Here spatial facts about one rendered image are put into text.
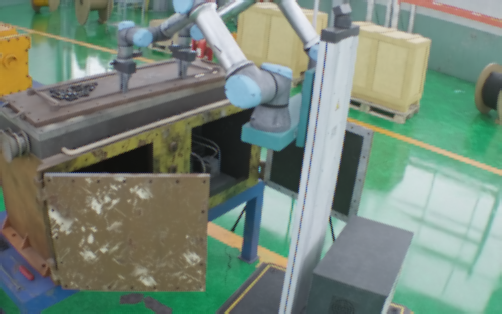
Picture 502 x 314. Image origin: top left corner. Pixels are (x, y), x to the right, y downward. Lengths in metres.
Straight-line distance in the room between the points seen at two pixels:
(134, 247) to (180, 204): 0.28
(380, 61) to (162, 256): 5.13
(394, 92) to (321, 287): 4.85
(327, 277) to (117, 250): 0.86
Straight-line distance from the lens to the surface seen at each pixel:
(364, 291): 1.98
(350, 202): 2.66
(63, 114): 2.02
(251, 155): 2.85
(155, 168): 2.27
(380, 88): 6.70
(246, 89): 1.61
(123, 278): 2.06
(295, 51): 7.28
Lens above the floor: 2.05
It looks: 23 degrees down
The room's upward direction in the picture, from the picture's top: 6 degrees clockwise
